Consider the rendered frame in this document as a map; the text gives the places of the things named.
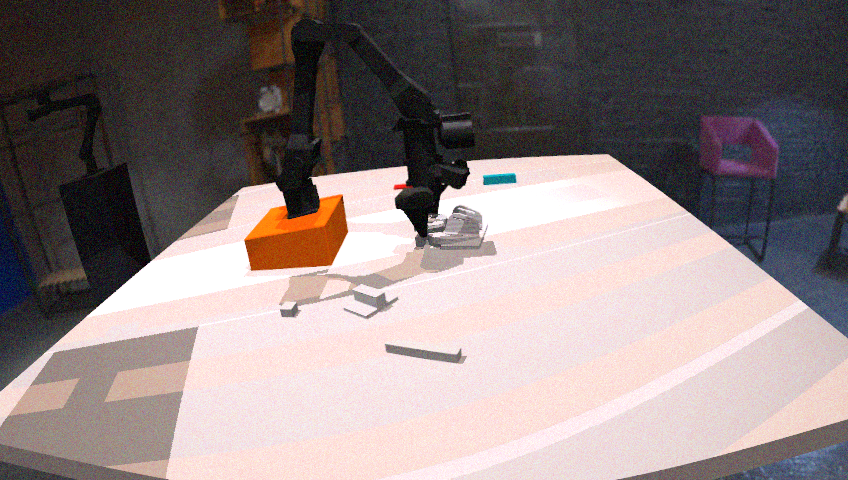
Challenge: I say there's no teal rectangular block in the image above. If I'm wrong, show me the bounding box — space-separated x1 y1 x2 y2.
483 173 517 185

